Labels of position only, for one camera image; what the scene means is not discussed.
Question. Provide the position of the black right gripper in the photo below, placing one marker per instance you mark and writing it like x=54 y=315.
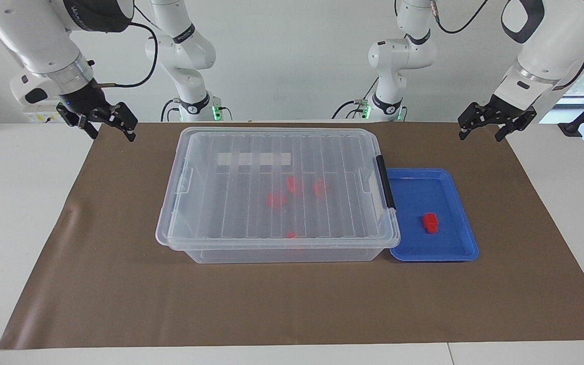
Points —
x=89 y=100

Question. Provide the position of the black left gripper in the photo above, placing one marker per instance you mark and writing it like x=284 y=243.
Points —
x=505 y=109

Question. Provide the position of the red block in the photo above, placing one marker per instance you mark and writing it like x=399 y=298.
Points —
x=292 y=183
x=291 y=234
x=319 y=187
x=275 y=199
x=430 y=223

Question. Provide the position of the clear ribbed plastic lid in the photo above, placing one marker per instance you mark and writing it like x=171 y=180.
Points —
x=241 y=213

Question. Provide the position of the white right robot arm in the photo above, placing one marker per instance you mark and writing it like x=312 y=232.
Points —
x=43 y=40

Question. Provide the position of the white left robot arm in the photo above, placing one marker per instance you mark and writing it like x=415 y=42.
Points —
x=545 y=50

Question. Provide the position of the blue plastic tray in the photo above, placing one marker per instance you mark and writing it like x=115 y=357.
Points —
x=413 y=192

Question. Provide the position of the black box latch clip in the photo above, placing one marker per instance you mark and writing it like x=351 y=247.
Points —
x=386 y=182

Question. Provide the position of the clear plastic storage box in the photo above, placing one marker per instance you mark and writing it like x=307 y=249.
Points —
x=271 y=255

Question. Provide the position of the white power strip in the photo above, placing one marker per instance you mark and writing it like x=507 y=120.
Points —
x=38 y=115

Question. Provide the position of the white tape strip label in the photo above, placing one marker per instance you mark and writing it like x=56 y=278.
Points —
x=254 y=159

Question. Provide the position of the brown paper table mat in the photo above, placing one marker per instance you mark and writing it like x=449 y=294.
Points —
x=119 y=284

